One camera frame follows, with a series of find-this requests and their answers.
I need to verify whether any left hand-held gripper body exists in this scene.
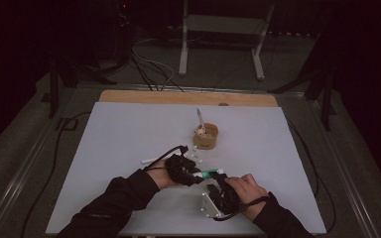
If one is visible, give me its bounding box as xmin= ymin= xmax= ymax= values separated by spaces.
xmin=164 ymin=144 xmax=203 ymax=186

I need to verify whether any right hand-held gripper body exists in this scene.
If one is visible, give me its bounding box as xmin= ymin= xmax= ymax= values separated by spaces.
xmin=200 ymin=179 xmax=242 ymax=220

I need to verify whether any green and white glue stick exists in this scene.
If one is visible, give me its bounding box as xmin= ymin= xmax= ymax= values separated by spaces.
xmin=192 ymin=168 xmax=225 ymax=179

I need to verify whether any round wooden pen holder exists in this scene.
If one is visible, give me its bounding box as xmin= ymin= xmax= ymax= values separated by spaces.
xmin=192 ymin=122 xmax=219 ymax=151

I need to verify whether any clear pen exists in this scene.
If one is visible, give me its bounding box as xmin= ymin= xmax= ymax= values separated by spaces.
xmin=195 ymin=107 xmax=208 ymax=135

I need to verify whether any person's left hand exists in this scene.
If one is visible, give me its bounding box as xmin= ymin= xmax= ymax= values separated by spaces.
xmin=145 ymin=159 xmax=180 ymax=190

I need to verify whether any person's right hand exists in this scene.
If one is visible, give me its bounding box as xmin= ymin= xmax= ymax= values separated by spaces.
xmin=224 ymin=174 xmax=270 ymax=222

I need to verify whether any white table mat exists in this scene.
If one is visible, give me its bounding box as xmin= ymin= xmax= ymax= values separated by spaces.
xmin=45 ymin=101 xmax=327 ymax=236

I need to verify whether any black floor stand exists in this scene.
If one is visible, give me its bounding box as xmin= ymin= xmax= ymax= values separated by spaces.
xmin=41 ymin=54 xmax=117 ymax=119
xmin=267 ymin=63 xmax=337 ymax=132

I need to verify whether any grey metal stand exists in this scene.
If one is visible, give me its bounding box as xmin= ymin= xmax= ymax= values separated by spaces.
xmin=178 ymin=0 xmax=277 ymax=81

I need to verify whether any dark equipment with red light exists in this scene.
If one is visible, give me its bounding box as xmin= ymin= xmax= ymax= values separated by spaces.
xmin=110 ymin=0 xmax=137 ymax=34

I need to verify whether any right hand-held gripper cable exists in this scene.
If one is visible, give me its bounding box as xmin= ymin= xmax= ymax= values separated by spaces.
xmin=212 ymin=195 xmax=271 ymax=222

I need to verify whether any hand-held gripper cable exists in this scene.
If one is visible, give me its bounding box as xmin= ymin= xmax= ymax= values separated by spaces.
xmin=212 ymin=195 xmax=271 ymax=222
xmin=142 ymin=144 xmax=190 ymax=173

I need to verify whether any left hand-held gripper cable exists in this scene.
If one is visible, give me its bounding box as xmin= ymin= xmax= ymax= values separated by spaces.
xmin=142 ymin=144 xmax=190 ymax=173

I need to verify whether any long black floor cable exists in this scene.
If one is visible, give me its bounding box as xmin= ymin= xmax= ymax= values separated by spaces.
xmin=286 ymin=117 xmax=337 ymax=233
xmin=20 ymin=111 xmax=92 ymax=238

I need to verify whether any black floor cable bundle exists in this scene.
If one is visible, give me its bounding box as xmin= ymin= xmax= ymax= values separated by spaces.
xmin=128 ymin=53 xmax=187 ymax=93

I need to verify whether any white floor cable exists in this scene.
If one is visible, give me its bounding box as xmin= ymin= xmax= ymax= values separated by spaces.
xmin=131 ymin=38 xmax=177 ymax=91

